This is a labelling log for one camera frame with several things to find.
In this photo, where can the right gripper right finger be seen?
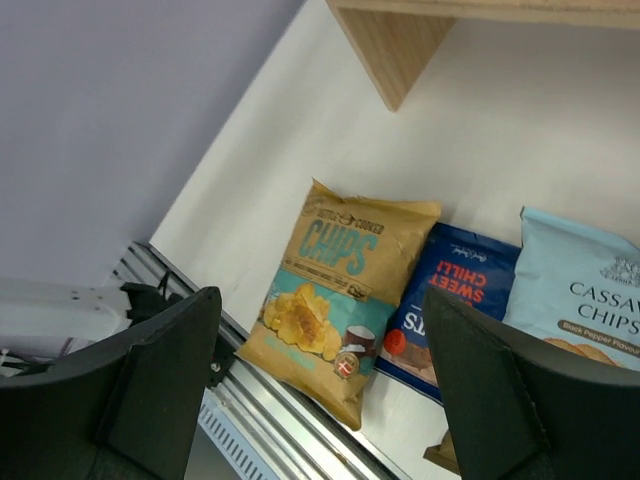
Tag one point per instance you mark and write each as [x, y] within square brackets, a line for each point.
[520, 408]

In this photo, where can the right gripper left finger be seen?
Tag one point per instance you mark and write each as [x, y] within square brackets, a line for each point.
[123, 408]

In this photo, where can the blue Burts chilli bag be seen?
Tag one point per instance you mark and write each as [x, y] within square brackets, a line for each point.
[456, 267]

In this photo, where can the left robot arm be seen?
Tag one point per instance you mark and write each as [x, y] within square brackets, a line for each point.
[41, 321]

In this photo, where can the light blue cassava chips bag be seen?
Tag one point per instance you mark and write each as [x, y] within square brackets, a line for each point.
[577, 287]

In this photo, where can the tan kettle cooked chips bag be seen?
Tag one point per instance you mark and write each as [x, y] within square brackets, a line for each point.
[341, 278]

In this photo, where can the white slotted cable duct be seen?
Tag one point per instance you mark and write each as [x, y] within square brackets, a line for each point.
[242, 457]

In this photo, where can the aluminium mounting rail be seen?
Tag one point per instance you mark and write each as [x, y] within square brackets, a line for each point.
[296, 437]

